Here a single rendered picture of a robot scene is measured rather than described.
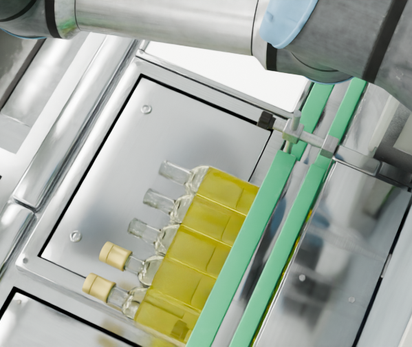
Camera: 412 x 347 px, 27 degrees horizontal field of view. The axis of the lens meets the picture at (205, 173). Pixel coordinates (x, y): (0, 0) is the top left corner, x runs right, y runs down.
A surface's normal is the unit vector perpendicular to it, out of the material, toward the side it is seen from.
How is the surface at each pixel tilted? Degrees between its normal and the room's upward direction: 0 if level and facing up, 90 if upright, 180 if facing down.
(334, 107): 90
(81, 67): 90
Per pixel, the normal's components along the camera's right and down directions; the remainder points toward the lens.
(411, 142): -0.42, 0.83
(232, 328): 0.03, -0.40
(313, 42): -0.40, 0.69
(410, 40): -0.50, 0.03
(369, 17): -0.18, 0.02
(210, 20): -0.21, 0.27
